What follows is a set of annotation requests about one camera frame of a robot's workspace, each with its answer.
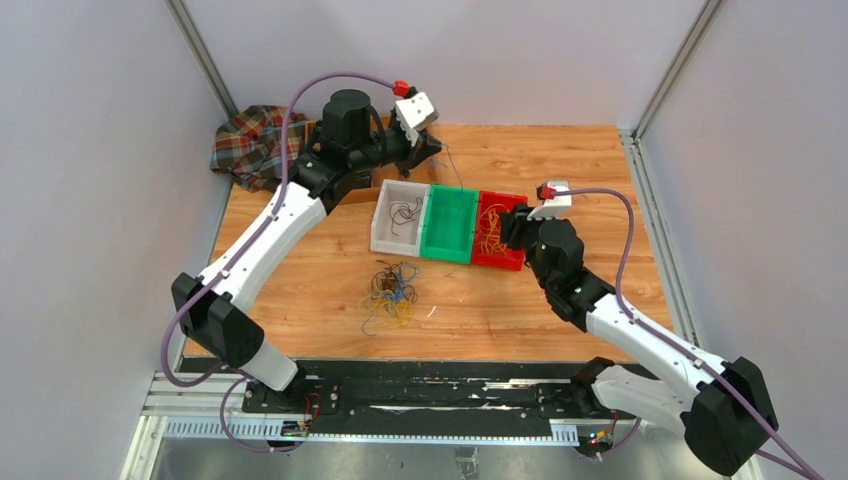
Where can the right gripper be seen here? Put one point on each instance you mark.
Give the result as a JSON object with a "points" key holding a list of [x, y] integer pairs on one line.
{"points": [[514, 223]]}

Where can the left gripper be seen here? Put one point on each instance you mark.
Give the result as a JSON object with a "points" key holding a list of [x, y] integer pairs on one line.
{"points": [[424, 149]]}

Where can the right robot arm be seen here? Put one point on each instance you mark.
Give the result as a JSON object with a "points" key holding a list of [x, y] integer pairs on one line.
{"points": [[722, 409]]}

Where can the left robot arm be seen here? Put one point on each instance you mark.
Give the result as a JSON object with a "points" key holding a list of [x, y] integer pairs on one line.
{"points": [[349, 139]]}

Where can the red plastic bin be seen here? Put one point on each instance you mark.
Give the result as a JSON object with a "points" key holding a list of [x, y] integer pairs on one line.
{"points": [[487, 249]]}

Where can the white plastic bin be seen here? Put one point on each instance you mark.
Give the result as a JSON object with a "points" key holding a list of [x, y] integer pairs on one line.
{"points": [[397, 224]]}

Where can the green plastic bin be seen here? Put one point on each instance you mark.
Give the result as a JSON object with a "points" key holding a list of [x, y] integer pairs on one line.
{"points": [[449, 224]]}

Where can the plaid cloth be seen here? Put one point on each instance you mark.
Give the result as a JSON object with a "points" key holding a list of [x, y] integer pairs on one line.
{"points": [[248, 147]]}

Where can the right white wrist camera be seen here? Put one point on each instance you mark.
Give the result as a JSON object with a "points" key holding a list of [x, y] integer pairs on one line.
{"points": [[554, 200]]}

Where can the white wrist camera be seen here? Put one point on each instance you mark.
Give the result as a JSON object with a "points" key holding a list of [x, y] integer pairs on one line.
{"points": [[554, 200], [415, 115]]}

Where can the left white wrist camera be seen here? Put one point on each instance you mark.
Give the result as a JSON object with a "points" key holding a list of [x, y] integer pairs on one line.
{"points": [[415, 115]]}

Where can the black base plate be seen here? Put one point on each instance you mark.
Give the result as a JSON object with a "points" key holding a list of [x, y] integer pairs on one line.
{"points": [[432, 398]]}

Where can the aluminium frame rail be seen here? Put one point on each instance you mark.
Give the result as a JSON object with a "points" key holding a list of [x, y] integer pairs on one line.
{"points": [[203, 433]]}

